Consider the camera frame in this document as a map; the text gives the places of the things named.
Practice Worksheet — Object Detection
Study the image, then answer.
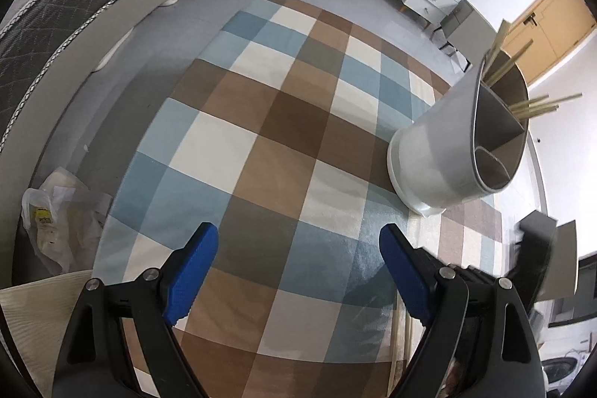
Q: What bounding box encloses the white plastic bag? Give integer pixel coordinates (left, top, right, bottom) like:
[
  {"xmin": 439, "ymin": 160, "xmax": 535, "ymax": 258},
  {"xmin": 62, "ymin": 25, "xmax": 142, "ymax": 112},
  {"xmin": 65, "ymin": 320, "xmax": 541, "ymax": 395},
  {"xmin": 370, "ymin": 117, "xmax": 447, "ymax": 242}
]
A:
[{"xmin": 21, "ymin": 167, "xmax": 113, "ymax": 275}]

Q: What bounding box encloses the checkered tablecloth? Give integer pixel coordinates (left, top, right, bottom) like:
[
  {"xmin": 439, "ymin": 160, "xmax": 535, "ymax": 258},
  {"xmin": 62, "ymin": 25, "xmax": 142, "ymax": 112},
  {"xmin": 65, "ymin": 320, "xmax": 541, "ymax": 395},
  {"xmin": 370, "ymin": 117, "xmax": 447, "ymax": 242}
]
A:
[{"xmin": 93, "ymin": 0, "xmax": 504, "ymax": 398}]

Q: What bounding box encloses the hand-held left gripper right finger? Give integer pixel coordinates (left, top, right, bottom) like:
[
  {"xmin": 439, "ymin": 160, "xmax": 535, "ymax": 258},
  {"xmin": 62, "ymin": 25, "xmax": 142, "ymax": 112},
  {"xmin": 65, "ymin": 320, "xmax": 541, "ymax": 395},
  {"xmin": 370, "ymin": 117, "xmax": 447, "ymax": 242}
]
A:
[{"xmin": 379, "ymin": 223, "xmax": 547, "ymax": 398}]

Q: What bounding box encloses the bundle of wooden chopsticks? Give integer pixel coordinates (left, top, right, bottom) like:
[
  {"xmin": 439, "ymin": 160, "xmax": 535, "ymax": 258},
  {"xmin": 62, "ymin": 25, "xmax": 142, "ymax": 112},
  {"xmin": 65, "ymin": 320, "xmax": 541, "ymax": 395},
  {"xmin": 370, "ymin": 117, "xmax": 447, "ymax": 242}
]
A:
[{"xmin": 485, "ymin": 19, "xmax": 584, "ymax": 119}]

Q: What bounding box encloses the beige ribbed cushion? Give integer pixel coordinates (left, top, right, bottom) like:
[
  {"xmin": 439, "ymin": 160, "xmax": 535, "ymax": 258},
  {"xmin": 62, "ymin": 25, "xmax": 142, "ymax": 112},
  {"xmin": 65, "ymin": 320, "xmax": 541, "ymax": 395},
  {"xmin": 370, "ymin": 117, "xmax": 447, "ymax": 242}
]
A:
[{"xmin": 0, "ymin": 270, "xmax": 94, "ymax": 398}]

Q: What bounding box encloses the dark grey quilted mattress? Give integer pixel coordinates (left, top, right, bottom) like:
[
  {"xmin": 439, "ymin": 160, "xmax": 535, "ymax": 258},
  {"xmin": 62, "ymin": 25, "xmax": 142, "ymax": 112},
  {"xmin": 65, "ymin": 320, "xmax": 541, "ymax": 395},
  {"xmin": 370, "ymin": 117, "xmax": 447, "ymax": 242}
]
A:
[{"xmin": 0, "ymin": 0, "xmax": 210, "ymax": 147}]

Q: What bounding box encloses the grey white utensil holder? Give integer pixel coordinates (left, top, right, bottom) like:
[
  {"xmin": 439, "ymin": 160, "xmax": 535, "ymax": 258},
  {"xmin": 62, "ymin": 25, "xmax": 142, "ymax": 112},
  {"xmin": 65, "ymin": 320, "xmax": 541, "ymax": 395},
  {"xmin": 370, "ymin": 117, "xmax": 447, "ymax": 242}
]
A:
[{"xmin": 387, "ymin": 60, "xmax": 530, "ymax": 218}]

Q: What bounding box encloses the white washing machine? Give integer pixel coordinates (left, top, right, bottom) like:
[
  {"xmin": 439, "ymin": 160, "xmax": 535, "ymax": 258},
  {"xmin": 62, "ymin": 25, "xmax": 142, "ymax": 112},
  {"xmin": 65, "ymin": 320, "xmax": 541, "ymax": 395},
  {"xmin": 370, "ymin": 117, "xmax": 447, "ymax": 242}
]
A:
[{"xmin": 536, "ymin": 323, "xmax": 597, "ymax": 398}]

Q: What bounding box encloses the light wooden door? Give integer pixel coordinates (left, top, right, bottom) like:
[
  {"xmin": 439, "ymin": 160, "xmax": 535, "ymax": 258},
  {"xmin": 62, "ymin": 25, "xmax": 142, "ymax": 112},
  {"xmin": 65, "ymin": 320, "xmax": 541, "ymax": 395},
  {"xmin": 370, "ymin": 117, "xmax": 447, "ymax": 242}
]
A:
[{"xmin": 497, "ymin": 0, "xmax": 597, "ymax": 84}]

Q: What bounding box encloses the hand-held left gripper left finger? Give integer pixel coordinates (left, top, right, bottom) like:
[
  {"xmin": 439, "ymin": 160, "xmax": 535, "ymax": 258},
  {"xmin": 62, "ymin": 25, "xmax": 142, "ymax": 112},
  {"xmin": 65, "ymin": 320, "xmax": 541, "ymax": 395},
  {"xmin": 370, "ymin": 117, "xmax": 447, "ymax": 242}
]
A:
[{"xmin": 51, "ymin": 221, "xmax": 220, "ymax": 398}]

